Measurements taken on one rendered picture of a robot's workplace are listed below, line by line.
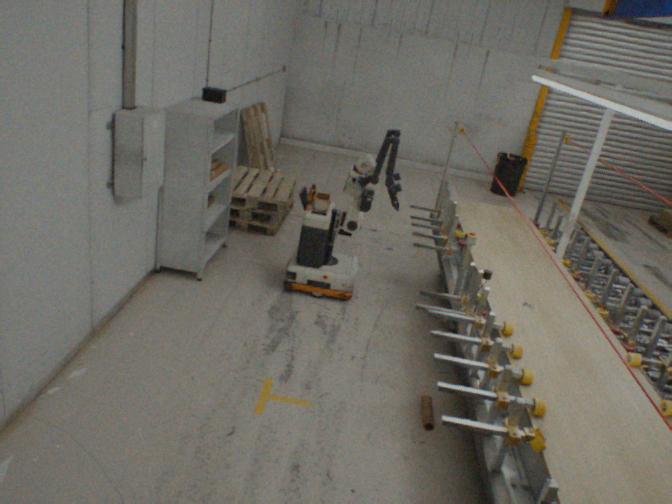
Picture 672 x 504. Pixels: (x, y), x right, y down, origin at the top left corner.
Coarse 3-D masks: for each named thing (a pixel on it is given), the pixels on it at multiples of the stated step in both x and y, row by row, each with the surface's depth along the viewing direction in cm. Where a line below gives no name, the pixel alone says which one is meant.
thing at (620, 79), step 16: (544, 64) 401; (560, 64) 365; (576, 64) 422; (608, 80) 283; (624, 80) 265; (640, 80) 248; (608, 112) 433; (592, 160) 448; (576, 208) 464; (560, 256) 482
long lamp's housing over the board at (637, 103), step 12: (540, 72) 402; (552, 72) 388; (564, 84) 342; (576, 84) 323; (588, 84) 307; (600, 96) 283; (612, 96) 270; (624, 96) 259; (636, 96) 252; (636, 108) 242; (648, 108) 232; (660, 108) 224
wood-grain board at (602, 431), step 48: (480, 240) 488; (528, 240) 510; (528, 288) 406; (576, 288) 422; (528, 336) 338; (576, 336) 348; (576, 384) 297; (624, 384) 305; (576, 432) 259; (624, 432) 265; (576, 480) 229; (624, 480) 234
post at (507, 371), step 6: (504, 366) 265; (510, 366) 263; (504, 372) 263; (510, 372) 263; (504, 378) 264; (498, 384) 269; (504, 384) 265; (498, 390) 267; (504, 390) 267; (492, 402) 273; (492, 408) 271; (498, 408) 271; (492, 414) 273; (486, 420) 277; (492, 420) 274
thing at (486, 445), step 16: (432, 224) 580; (448, 272) 461; (448, 288) 432; (448, 304) 416; (464, 352) 346; (464, 368) 332; (464, 384) 325; (480, 416) 290; (480, 448) 271; (496, 448) 269; (480, 464) 266; (496, 480) 250; (496, 496) 241
